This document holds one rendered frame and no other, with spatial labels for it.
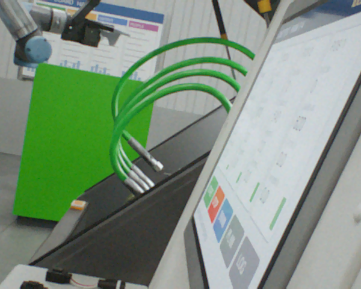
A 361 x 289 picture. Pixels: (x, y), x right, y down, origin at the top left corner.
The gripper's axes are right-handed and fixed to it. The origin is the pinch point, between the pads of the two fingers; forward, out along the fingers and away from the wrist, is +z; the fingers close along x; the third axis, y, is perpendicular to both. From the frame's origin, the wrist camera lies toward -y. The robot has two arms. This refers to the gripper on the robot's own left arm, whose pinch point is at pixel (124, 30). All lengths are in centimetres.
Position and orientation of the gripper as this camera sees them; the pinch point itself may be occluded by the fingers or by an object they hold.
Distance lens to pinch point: 193.5
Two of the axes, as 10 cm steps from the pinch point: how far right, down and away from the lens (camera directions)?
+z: 8.8, 1.2, 4.6
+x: 4.0, 3.0, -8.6
